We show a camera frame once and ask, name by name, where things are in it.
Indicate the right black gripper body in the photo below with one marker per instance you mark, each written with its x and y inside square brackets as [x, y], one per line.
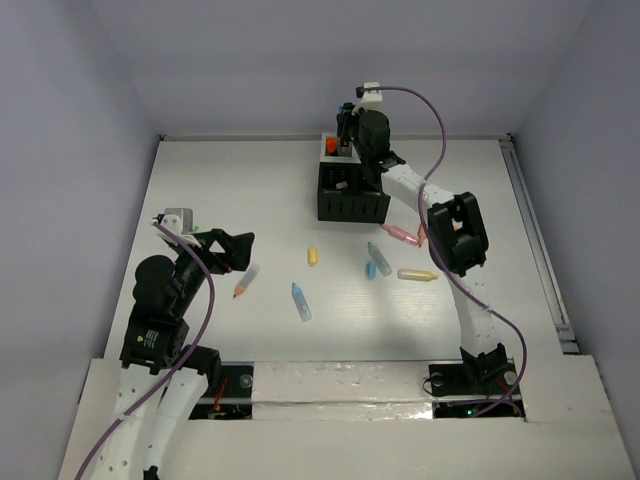
[360, 148]

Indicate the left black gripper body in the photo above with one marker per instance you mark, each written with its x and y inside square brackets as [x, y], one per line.
[208, 251]

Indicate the orange cap black highlighter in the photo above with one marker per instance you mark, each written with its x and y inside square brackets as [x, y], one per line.
[331, 147]

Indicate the pink highlighter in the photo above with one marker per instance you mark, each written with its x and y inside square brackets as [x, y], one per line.
[401, 235]

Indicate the blue cap black highlighter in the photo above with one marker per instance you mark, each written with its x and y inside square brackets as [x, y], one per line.
[345, 107]

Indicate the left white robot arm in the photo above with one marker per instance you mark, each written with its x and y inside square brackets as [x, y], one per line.
[164, 370]

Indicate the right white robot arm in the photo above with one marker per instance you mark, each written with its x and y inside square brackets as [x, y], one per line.
[457, 242]

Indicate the white slotted container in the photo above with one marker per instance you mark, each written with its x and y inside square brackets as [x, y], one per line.
[347, 155]

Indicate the black slotted container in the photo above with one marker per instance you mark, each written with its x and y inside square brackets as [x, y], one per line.
[358, 203]

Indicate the yellow highlighter cap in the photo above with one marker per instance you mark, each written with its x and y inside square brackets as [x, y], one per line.
[312, 256]

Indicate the light blue highlighter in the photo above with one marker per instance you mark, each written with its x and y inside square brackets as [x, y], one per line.
[301, 303]

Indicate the green grey highlighter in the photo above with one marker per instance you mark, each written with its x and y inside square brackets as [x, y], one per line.
[378, 258]

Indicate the yellow highlighter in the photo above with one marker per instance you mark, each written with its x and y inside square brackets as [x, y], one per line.
[416, 275]

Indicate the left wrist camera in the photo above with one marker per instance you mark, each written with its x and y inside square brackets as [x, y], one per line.
[178, 220]

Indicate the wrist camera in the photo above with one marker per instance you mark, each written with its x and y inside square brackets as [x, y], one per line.
[178, 220]
[369, 97]

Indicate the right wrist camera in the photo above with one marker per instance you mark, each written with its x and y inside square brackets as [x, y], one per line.
[369, 97]

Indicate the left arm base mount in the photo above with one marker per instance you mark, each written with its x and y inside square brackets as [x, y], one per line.
[231, 398]

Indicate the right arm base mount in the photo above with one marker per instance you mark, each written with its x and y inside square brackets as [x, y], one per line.
[482, 386]

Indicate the metal rail right edge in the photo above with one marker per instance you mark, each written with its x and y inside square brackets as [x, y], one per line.
[564, 330]

